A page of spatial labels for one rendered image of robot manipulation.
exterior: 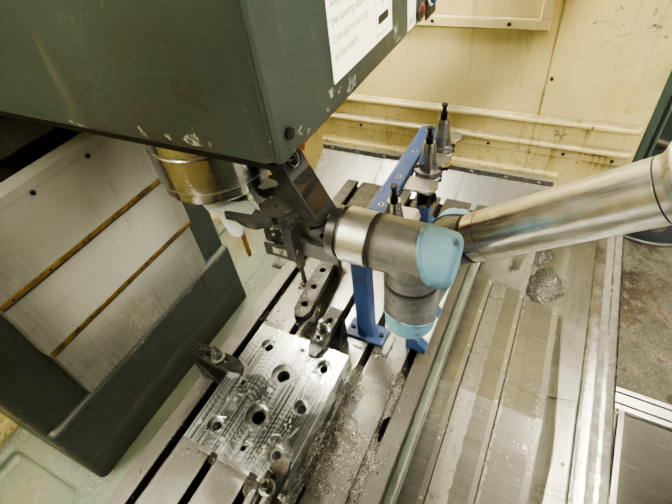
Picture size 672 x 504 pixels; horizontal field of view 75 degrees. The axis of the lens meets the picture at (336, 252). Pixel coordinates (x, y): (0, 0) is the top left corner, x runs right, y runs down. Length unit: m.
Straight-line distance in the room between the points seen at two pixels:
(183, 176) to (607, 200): 0.48
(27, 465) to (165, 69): 1.42
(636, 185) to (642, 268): 2.24
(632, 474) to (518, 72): 1.33
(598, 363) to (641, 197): 0.79
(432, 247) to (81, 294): 0.81
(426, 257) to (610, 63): 1.06
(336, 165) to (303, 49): 1.43
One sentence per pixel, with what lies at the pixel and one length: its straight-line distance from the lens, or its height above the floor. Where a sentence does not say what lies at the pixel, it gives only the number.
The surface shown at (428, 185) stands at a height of 1.22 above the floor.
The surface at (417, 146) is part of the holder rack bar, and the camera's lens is 1.12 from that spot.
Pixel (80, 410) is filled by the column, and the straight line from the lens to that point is 1.28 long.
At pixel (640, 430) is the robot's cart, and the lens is 1.94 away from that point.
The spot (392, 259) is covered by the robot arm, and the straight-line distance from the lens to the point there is 0.53.
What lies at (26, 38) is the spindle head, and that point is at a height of 1.70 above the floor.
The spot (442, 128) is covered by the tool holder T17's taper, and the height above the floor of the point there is 1.27.
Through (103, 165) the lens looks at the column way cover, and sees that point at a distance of 1.06.
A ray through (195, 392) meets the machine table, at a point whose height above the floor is 0.90.
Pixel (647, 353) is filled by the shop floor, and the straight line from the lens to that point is 2.42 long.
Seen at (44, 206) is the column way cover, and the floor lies 1.36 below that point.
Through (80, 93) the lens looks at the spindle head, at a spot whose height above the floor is 1.65.
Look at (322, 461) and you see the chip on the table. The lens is 0.98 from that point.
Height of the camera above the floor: 1.81
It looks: 44 degrees down
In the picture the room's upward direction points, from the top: 9 degrees counter-clockwise
